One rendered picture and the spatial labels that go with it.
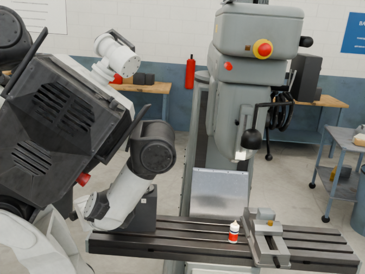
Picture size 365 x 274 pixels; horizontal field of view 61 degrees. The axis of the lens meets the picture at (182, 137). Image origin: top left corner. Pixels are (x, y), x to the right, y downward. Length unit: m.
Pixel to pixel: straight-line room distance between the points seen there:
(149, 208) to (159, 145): 0.73
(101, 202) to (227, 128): 0.57
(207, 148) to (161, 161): 0.99
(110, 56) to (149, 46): 4.70
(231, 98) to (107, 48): 0.55
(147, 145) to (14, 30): 0.38
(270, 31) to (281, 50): 0.07
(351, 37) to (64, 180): 5.64
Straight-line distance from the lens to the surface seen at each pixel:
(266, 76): 1.16
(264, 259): 1.40
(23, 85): 0.67
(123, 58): 0.78
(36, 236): 0.93
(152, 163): 0.76
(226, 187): 1.79
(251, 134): 1.07
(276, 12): 1.06
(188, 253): 1.48
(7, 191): 0.88
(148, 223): 1.49
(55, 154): 0.69
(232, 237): 1.49
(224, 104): 1.21
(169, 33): 5.46
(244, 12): 1.04
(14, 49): 0.79
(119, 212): 0.90
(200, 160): 1.76
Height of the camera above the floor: 1.81
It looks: 20 degrees down
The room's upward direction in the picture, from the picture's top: 4 degrees clockwise
